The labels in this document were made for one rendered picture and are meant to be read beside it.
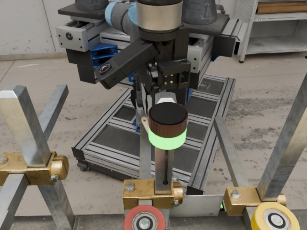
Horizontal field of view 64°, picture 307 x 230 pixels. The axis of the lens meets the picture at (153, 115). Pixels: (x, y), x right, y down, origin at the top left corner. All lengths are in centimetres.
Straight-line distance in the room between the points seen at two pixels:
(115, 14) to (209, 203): 58
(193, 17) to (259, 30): 269
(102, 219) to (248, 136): 157
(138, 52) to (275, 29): 340
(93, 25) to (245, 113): 159
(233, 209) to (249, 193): 6
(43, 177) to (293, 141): 49
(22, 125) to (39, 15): 280
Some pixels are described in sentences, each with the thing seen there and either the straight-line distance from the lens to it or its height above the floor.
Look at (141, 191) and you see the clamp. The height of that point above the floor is 87.
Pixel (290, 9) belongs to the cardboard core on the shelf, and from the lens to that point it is 339.
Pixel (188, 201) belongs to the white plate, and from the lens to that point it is 69.
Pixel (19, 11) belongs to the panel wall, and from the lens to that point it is 328.
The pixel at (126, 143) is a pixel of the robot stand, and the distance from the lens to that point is 162.
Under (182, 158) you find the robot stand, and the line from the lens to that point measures 154.
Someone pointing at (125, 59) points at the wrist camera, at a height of 117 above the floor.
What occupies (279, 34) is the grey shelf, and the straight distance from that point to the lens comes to 384.
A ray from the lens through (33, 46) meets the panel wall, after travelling 339.
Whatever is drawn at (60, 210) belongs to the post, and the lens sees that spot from 66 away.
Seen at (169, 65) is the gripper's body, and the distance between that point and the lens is 45.
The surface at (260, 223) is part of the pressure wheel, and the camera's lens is 54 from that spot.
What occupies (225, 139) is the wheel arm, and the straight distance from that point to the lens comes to 79.
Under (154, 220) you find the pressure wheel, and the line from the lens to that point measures 51.
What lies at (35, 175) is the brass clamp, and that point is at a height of 96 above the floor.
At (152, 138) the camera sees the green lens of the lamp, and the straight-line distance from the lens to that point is 38.
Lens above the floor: 135
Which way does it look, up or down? 38 degrees down
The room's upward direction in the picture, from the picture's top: straight up
